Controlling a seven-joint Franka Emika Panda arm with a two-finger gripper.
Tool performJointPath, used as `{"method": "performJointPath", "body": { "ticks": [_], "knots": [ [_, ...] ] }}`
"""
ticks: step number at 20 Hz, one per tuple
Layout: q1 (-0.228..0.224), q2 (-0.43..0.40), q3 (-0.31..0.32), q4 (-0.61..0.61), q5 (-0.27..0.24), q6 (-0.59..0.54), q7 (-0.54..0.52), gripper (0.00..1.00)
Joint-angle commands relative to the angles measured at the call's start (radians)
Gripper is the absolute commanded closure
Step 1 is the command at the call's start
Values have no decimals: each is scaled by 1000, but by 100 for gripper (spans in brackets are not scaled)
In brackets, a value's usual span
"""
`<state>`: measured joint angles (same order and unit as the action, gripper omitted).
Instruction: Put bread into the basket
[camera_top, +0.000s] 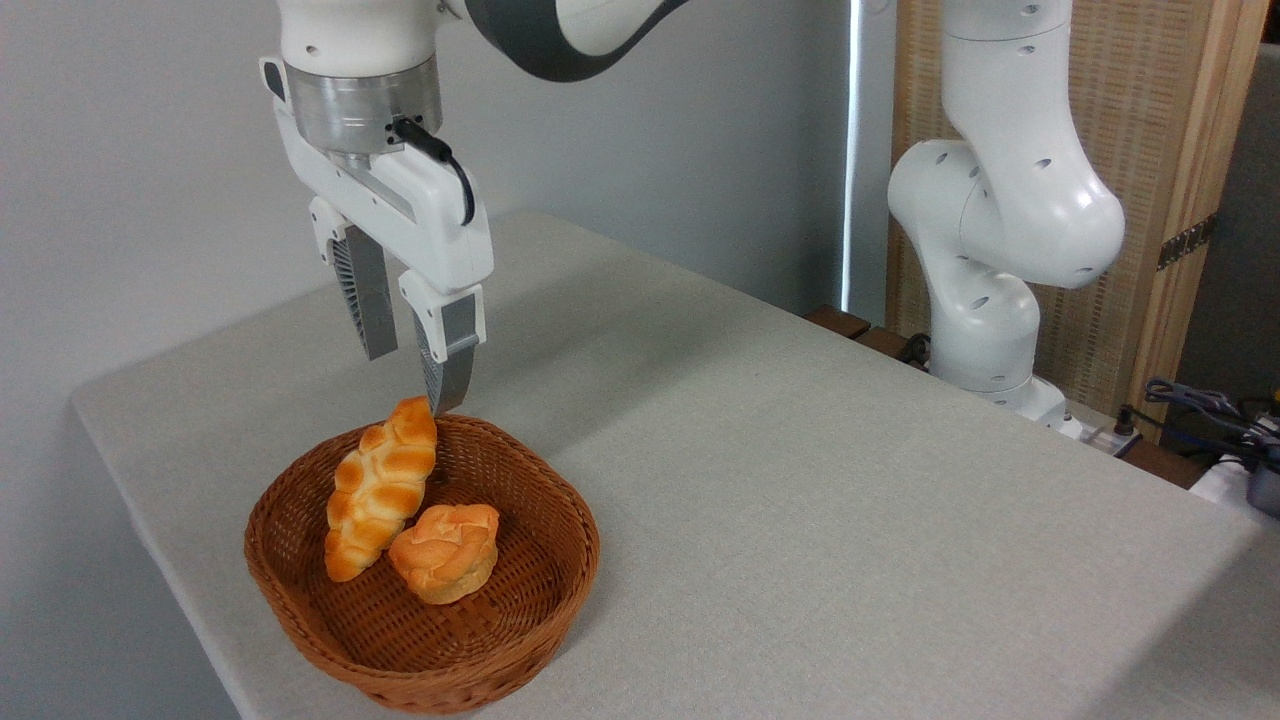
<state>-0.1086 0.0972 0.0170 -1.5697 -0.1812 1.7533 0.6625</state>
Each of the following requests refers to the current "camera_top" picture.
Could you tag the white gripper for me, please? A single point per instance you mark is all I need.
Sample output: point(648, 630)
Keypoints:
point(430, 220)

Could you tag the round orange bread roll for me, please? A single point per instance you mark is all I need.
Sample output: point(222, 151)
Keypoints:
point(450, 555)

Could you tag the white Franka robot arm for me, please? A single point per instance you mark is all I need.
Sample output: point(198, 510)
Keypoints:
point(1000, 200)

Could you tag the long braided bread loaf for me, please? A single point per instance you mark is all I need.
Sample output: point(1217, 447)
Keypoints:
point(380, 485)

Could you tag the brown wicker basket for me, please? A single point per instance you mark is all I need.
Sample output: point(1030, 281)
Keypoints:
point(330, 620)

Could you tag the metal screen hinge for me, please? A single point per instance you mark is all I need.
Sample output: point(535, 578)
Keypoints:
point(1188, 240)

